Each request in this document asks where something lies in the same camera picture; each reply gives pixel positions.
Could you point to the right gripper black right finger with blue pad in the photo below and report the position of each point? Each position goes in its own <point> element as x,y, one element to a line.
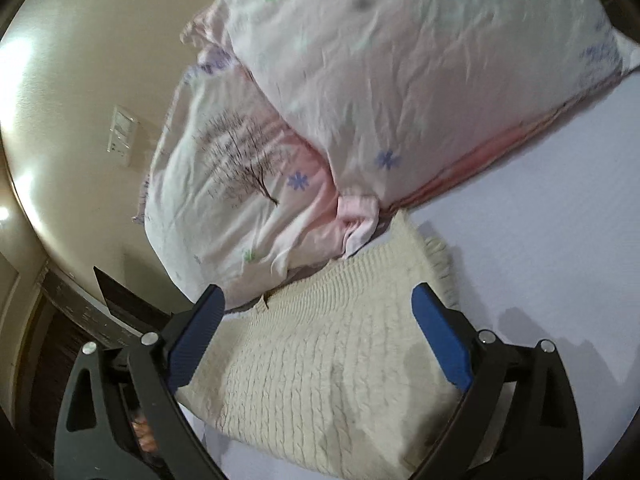
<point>517,417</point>

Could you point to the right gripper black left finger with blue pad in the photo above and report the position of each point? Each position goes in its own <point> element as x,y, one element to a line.
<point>119,418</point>

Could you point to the cream cable-knit sweater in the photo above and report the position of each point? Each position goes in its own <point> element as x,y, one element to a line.
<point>332,373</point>

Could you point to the dark bedside cabinet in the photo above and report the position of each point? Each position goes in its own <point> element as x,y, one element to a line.
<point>64,317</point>

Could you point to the lavender bed sheet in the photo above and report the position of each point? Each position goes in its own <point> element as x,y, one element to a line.
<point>544,246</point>

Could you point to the white floral pillow with tree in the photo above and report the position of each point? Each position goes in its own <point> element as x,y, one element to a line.
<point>236,198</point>

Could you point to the pink floral pillow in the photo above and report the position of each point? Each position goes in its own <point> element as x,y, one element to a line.
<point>405,98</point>

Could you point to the white wall switch plate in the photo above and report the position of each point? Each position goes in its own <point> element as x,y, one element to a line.
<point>121,136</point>

